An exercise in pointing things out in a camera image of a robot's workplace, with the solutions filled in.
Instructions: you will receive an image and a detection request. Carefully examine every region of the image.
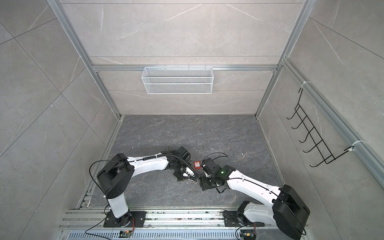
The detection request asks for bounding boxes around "red padlock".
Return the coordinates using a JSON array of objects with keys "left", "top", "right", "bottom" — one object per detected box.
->
[{"left": 194, "top": 154, "right": 202, "bottom": 170}]

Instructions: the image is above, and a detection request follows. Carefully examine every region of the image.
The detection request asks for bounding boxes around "black wire hook rack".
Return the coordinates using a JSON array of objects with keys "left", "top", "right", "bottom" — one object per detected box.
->
[{"left": 286, "top": 88, "right": 355, "bottom": 168}]

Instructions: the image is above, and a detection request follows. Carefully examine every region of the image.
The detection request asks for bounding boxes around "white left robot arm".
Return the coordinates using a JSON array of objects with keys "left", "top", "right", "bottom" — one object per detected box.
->
[{"left": 90, "top": 147, "right": 198, "bottom": 228}]

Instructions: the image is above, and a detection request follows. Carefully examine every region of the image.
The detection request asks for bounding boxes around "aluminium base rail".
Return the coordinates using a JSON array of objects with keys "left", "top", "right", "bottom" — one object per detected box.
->
[{"left": 58, "top": 206, "right": 289, "bottom": 240}]

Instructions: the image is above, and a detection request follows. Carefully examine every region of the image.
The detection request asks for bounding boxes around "white wire mesh basket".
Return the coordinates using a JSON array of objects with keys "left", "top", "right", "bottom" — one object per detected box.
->
[{"left": 142, "top": 67, "right": 214, "bottom": 95}]

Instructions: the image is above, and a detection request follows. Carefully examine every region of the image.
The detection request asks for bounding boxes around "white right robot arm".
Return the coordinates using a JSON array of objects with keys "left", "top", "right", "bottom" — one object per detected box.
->
[{"left": 201, "top": 158, "right": 311, "bottom": 240}]

